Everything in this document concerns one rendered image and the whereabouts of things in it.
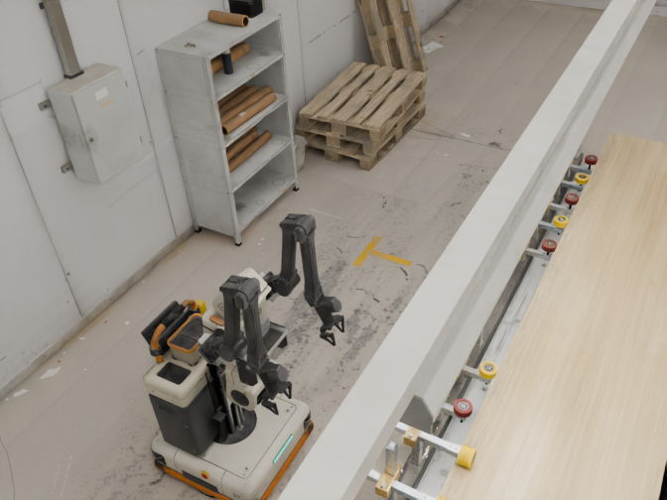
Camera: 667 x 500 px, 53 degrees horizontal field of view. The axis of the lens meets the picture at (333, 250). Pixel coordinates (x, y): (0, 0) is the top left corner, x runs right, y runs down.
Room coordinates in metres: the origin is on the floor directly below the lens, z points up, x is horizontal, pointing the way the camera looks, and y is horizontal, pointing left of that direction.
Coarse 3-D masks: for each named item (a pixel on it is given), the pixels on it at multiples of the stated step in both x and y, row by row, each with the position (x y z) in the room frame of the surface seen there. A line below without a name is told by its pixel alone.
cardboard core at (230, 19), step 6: (210, 12) 4.77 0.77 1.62; (216, 12) 4.75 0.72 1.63; (222, 12) 4.73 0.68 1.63; (210, 18) 4.75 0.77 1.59; (216, 18) 4.72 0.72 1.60; (222, 18) 4.69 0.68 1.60; (228, 18) 4.67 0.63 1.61; (234, 18) 4.64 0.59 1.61; (240, 18) 4.62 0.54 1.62; (246, 18) 4.67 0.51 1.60; (228, 24) 4.68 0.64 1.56; (234, 24) 4.64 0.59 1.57; (240, 24) 4.61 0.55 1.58; (246, 24) 4.65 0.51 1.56
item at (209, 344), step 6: (210, 336) 1.96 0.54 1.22; (216, 336) 1.95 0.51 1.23; (204, 342) 1.93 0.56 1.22; (210, 342) 1.91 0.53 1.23; (216, 342) 1.90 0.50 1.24; (204, 348) 1.91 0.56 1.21; (210, 348) 1.89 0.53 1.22; (216, 348) 1.88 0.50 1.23; (204, 354) 1.89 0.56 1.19; (210, 354) 1.89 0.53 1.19; (216, 354) 1.88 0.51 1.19; (210, 360) 1.89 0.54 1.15
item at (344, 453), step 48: (624, 0) 2.13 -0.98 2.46; (576, 96) 1.48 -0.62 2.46; (528, 144) 1.27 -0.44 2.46; (528, 192) 1.13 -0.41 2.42; (480, 240) 0.94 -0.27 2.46; (432, 288) 0.82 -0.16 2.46; (432, 336) 0.71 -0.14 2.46; (384, 384) 0.62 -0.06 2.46; (336, 432) 0.55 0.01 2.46; (384, 432) 0.55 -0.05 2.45; (336, 480) 0.47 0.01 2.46
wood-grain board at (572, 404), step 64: (640, 192) 3.25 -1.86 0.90; (576, 256) 2.70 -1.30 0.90; (640, 256) 2.67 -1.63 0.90; (576, 320) 2.23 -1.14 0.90; (640, 320) 2.20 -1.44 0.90; (512, 384) 1.87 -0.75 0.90; (576, 384) 1.85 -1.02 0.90; (640, 384) 1.82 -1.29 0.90; (512, 448) 1.54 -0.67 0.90; (576, 448) 1.53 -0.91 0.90; (640, 448) 1.51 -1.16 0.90
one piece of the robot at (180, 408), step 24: (168, 360) 2.21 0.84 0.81; (168, 384) 2.06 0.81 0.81; (192, 384) 2.07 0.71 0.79; (216, 384) 2.16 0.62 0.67; (168, 408) 2.05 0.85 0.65; (192, 408) 2.03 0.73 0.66; (216, 408) 2.15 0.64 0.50; (240, 408) 2.23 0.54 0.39; (168, 432) 2.08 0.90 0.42; (192, 432) 2.01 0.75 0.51; (216, 432) 2.13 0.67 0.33
